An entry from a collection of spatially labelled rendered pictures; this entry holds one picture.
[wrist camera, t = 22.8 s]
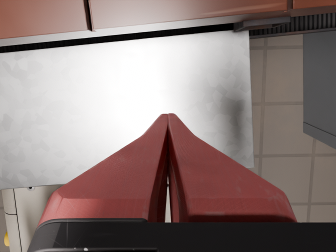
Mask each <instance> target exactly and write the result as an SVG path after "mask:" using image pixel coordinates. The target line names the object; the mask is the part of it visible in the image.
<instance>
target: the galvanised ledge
mask: <svg viewBox="0 0 336 252"><path fill-rule="evenodd" d="M168 113H174V114H176V115H177V116H178V117H179V118H180V119H181V121H182V122H183V123H184V124H185V125H186V126H187V127H188V128H189V130H190V131H191V132H192V133H193V134H194V135H195V136H197V137H198V138H200V139H201V140H203V141H204V142H206V143H208V144H209V145H211V146H212V147H214V148H215V149H217V150H219V151H220V152H222V153H223V154H225V155H227V156H228V157H230V158H231V159H233V160H234V161H236V162H238V163H239V164H241V165H242V166H244V167H246V168H254V167H255V162H254V137H253V112H252V87H251V63H250V38H249V30H243V31H234V30H224V31H214V32H205V33H195V34H185V35H175V36H165V37H155V38H145V39H135V40H125V41H115V42H105V43H95V44H85V45H75V46H65V47H55V48H45V49H35V50H25V51H15V52H5V53H0V190H6V189H18V188H29V187H41V186H52V185H63V184H66V183H68V182H70V181H71V180H73V179H74V178H76V177H77V176H79V175H81V174H82V173H84V172H85V171H87V170H88V169H90V168H92V167H93V166H95V165H96V164H98V163H99V162H101V161H103V160H104V159H106V158H107V157H109V156H110V155H112V154H114V153H115V152H117V151H118V150H120V149H121V148H123V147H125V146H126V145H128V144H129V143H131V142H132V141H134V140H136V139H137V138H139V137H140V136H141V135H142V134H143V133H144V132H145V131H146V130H147V129H148V128H149V127H150V125H151V124H152V123H153V122H154V121H155V120H156V119H157V118H158V116H159V115H160V114H168Z"/></svg>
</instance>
